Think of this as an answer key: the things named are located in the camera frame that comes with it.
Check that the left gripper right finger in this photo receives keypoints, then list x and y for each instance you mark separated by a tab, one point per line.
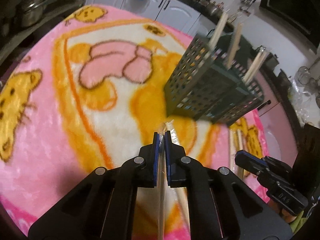
221	206

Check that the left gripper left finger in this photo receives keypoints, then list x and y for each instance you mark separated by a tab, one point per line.
102	205

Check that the chopstick pair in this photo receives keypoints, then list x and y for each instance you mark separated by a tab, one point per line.
175	173
236	143
218	31
161	183
255	66
234	45

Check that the pink cartoon blanket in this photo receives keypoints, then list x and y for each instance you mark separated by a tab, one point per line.
90	94

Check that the dark green utensil basket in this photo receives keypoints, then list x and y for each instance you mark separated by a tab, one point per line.
202	88

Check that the steel stock pot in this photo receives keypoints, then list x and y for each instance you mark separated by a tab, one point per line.
31	11

